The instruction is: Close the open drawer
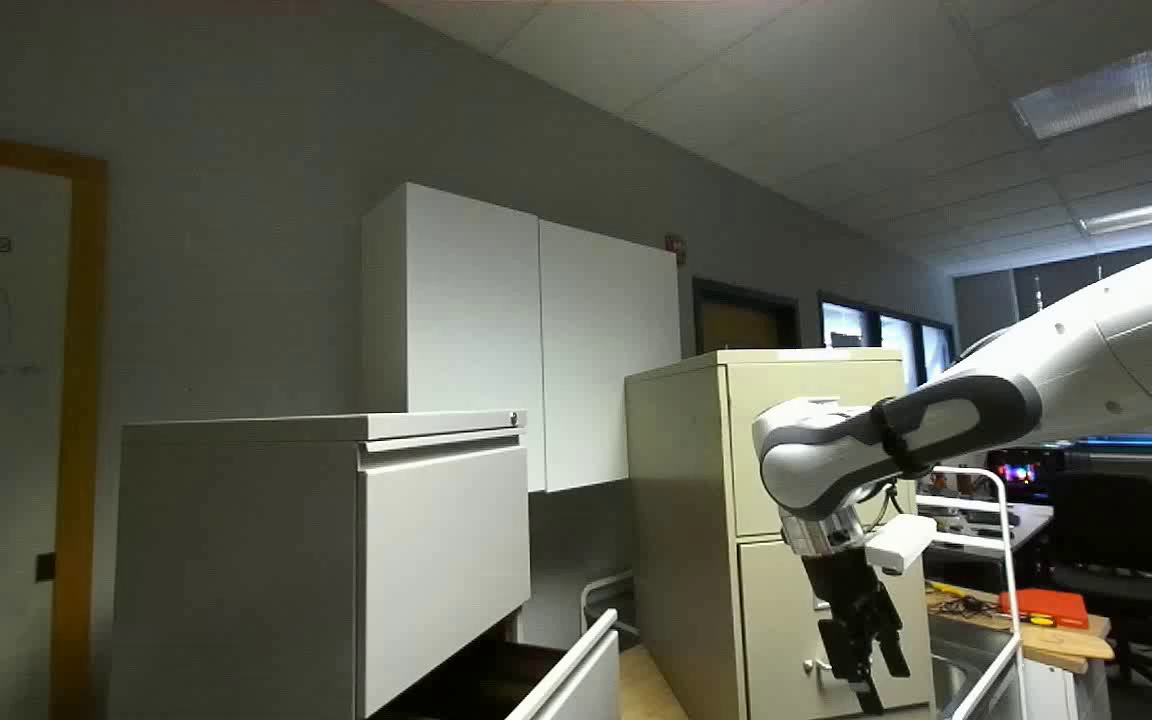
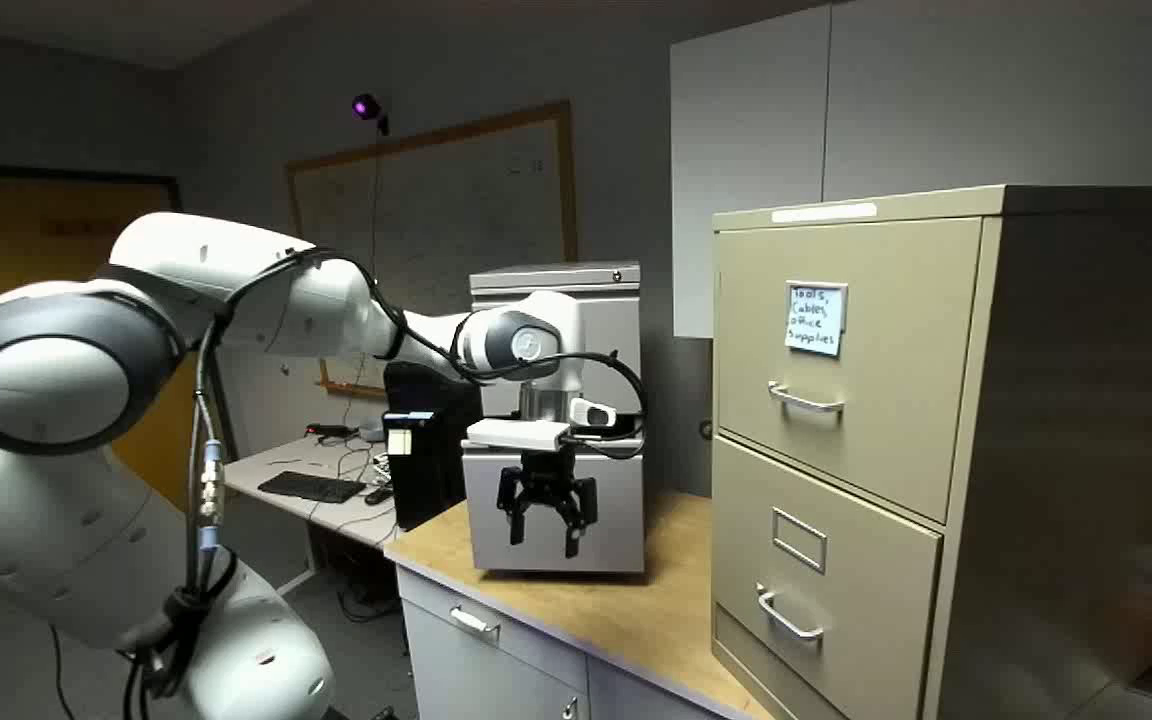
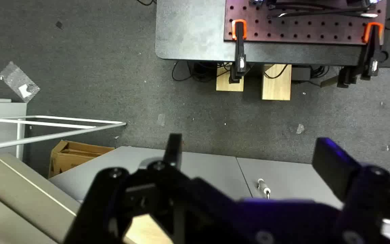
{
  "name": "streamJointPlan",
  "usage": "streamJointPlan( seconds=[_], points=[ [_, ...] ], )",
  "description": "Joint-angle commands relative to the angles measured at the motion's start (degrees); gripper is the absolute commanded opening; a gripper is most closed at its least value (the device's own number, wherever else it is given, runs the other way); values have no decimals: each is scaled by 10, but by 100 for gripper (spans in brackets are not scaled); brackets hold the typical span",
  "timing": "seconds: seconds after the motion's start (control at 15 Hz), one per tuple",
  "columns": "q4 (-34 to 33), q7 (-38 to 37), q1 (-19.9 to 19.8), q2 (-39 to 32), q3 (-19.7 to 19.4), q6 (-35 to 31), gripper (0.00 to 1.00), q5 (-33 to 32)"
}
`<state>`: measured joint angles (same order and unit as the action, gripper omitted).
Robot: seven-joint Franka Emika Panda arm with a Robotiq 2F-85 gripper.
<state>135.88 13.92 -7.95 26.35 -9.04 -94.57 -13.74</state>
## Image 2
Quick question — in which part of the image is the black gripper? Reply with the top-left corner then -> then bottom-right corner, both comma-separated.
493,446 -> 605,561

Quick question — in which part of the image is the beige cabinet lower drawer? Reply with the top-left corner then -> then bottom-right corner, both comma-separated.
706,436 -> 948,720

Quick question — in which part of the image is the beige cabinet drawer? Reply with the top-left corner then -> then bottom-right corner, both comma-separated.
711,217 -> 986,528
706,436 -> 948,720

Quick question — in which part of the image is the beige cabinet upper drawer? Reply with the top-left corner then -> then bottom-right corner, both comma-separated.
711,217 -> 986,528

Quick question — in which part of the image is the black computer tower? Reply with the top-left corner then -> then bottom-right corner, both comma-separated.
379,355 -> 484,533

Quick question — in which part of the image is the gray base cabinet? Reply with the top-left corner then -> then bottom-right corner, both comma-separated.
390,555 -> 741,720

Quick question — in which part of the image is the gray filing cabinet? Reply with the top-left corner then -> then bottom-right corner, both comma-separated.
461,260 -> 650,578

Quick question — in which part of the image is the black keyboard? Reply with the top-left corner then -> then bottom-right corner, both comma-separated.
253,469 -> 366,506

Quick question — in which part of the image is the gray office desk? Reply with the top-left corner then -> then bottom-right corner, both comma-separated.
220,433 -> 404,552

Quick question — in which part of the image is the wood framed whiteboard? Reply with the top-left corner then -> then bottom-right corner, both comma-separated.
284,96 -> 578,405

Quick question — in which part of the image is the white handwritten label card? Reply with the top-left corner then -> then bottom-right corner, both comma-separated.
780,277 -> 850,358

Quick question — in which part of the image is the beige filing cabinet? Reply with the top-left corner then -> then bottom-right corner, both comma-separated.
706,178 -> 1152,720

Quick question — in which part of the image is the yellow wooden door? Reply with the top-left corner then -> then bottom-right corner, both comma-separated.
0,160 -> 198,616

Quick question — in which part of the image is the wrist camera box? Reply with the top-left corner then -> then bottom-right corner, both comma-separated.
562,392 -> 625,433

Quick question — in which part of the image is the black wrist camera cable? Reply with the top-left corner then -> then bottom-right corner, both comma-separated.
556,346 -> 650,433

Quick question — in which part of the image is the metal label holder frame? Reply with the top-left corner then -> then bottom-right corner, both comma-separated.
768,505 -> 830,576

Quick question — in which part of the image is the metal lower drawer handle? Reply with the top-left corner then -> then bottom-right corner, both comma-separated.
753,578 -> 829,653

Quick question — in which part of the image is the metal drawer handle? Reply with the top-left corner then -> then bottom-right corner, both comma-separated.
765,377 -> 848,427
753,578 -> 829,653

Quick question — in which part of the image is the metal upper drawer handle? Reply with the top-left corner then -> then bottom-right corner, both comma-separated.
765,377 -> 848,427

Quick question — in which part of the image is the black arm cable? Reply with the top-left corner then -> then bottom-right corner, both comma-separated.
118,316 -> 244,720

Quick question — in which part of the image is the white wall cabinet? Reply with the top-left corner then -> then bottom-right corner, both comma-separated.
668,0 -> 1152,338

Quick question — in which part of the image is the camera with purple light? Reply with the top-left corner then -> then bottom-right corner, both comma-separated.
346,89 -> 390,134

